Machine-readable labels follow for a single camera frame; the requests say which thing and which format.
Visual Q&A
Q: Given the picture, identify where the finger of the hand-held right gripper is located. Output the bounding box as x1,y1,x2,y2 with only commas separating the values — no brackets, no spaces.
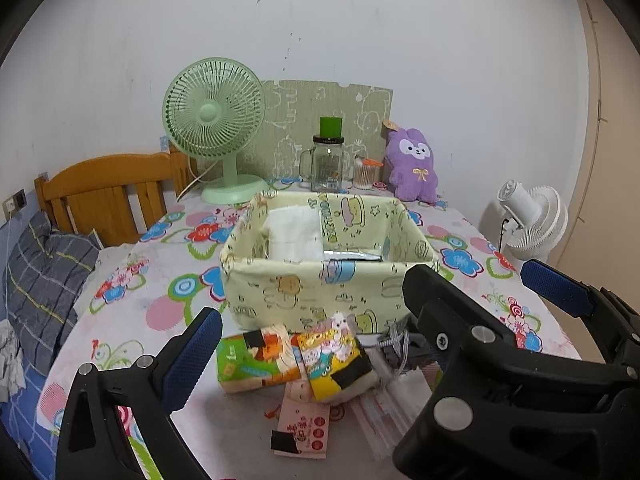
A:
520,259,640,376
392,264,640,480

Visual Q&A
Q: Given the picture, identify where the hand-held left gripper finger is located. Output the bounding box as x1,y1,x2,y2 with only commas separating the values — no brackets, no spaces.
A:
56,308,223,480

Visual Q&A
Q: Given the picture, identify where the green tissue pack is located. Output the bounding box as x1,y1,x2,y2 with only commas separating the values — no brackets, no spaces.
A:
216,325,306,393

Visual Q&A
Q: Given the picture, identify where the grey striped cloth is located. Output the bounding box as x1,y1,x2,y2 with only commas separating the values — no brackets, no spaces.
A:
372,322,426,376

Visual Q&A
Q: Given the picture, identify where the yellow cartoon fabric storage box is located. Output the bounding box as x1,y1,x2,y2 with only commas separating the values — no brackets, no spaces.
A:
220,191,442,333

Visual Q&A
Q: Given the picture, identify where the clear plastic packet stack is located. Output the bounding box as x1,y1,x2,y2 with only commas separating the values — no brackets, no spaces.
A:
350,385,436,461

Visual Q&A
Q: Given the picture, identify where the pink cartoon packet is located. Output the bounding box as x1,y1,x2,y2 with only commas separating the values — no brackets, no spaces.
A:
272,382,331,458

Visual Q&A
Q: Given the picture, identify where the yellow cartoon tissue pack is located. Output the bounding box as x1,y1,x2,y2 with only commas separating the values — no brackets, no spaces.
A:
292,312,378,403

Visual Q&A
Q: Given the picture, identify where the white fan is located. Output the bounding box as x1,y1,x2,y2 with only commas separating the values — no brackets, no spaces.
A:
496,178,569,261

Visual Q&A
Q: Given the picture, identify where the beige door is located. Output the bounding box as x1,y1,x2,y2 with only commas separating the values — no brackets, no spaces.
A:
542,0,640,361

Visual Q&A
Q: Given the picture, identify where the silver foil packet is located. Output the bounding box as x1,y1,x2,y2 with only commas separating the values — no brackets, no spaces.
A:
322,249,385,264

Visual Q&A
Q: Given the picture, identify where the white tissue pack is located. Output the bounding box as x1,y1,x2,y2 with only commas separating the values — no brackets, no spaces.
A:
262,205,326,261

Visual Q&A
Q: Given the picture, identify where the grey plaid pillow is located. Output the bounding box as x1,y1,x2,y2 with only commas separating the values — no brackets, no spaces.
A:
0,210,103,376

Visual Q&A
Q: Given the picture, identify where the blue bed sheet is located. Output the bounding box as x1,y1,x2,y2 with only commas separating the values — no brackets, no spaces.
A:
0,355,56,461

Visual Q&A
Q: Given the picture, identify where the white crumpled cloth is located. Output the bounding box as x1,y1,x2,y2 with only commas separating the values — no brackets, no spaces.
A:
0,317,26,403

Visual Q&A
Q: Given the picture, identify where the purple plush bunny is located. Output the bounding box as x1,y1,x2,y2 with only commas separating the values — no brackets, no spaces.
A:
382,120,441,203

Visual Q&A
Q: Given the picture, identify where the wooden bed headboard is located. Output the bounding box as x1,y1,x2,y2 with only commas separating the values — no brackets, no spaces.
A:
34,150,193,248

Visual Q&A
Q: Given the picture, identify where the cotton swab jar orange lid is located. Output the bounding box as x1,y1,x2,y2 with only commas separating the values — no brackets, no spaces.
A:
354,156,383,191

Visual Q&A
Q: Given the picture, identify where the glass jar mug black lid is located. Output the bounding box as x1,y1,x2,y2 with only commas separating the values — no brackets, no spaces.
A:
298,134,347,192

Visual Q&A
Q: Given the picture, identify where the green desk fan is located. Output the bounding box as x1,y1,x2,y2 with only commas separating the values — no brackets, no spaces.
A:
164,56,268,206

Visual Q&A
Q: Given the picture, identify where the cartoon printed foam board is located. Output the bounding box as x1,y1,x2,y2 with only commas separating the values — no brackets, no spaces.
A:
245,80,396,192

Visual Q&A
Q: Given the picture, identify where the white fan cord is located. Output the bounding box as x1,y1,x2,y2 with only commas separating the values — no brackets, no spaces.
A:
176,157,213,202

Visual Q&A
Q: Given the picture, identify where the wall outlet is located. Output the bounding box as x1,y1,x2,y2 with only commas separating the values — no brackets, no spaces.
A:
2,190,27,216

